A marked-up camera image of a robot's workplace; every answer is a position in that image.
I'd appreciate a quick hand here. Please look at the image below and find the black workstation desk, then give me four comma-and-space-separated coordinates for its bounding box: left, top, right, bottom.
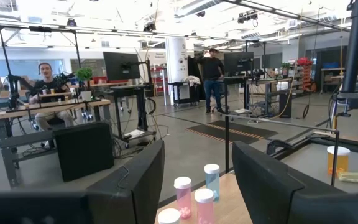
223, 76, 294, 119

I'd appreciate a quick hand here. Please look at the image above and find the black ceiling track camera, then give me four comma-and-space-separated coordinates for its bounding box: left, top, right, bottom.
237, 9, 260, 28

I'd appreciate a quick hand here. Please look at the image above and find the small yellow-green pill bottle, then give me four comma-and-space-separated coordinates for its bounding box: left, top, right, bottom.
157, 208, 181, 224
336, 170, 358, 184

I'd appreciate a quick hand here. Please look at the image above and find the yellow hanging cable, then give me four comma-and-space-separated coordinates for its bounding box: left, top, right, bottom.
270, 18, 303, 121

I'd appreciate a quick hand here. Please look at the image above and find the black utility cart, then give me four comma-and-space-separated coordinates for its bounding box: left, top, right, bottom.
167, 80, 201, 109

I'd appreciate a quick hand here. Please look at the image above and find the thin black workstation frame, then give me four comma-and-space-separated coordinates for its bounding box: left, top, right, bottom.
0, 24, 83, 108

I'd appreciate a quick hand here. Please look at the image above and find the light blue pill bottle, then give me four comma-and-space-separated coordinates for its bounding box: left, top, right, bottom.
204, 163, 221, 202

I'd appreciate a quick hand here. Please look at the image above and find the wooden workstation table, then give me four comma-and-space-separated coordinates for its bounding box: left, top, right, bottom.
0, 98, 112, 188

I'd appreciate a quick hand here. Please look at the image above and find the white round column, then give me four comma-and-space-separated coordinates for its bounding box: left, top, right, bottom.
165, 36, 190, 105

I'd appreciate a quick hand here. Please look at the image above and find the black monitor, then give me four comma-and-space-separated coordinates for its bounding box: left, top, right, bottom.
223, 51, 255, 78
102, 51, 143, 82

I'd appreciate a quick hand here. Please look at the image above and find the thin black shelf end frame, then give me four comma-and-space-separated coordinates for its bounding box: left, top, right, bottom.
224, 113, 341, 187

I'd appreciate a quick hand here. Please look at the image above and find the large orange pill bottle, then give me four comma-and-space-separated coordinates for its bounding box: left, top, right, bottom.
326, 146, 351, 177

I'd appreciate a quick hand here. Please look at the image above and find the black computer case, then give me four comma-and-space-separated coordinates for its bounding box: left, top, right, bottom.
53, 121, 115, 183

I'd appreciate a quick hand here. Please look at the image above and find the thick black pole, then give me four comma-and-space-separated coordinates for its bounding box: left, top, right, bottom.
341, 0, 358, 94

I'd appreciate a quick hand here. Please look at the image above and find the black hanging cloth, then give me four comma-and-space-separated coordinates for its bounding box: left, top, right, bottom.
187, 57, 209, 102

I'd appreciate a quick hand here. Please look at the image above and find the grey table mat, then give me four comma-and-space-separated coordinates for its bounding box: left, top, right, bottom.
280, 142, 358, 195

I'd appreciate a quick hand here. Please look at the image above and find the black floor mat striped edge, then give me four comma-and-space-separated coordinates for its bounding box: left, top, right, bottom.
186, 119, 279, 146

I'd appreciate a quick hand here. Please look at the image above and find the black overhead light bar beam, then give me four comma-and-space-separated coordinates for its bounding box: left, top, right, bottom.
221, 0, 352, 32

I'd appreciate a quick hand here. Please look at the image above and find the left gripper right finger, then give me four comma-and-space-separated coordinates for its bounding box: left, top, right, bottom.
231, 141, 306, 224

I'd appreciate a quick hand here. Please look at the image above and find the black table frame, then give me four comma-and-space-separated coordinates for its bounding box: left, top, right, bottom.
265, 132, 358, 161

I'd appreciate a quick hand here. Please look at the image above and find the seated person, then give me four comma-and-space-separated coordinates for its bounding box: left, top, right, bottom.
28, 62, 76, 132

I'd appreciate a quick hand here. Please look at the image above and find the red storage shelf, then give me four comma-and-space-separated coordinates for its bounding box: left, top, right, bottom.
296, 57, 316, 93

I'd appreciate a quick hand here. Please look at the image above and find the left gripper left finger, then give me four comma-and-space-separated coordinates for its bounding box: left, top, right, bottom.
85, 139, 167, 224

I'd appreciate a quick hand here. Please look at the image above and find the small pink pill bottle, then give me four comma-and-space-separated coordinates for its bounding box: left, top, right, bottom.
173, 176, 193, 220
194, 187, 215, 224

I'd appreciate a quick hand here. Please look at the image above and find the standing person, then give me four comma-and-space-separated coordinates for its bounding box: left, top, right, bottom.
196, 47, 227, 115

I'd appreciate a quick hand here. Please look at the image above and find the white cloth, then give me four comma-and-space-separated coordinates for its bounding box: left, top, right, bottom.
183, 75, 202, 88

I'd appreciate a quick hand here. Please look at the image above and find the black clamp mount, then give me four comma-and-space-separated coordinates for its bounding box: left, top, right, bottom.
265, 139, 295, 156

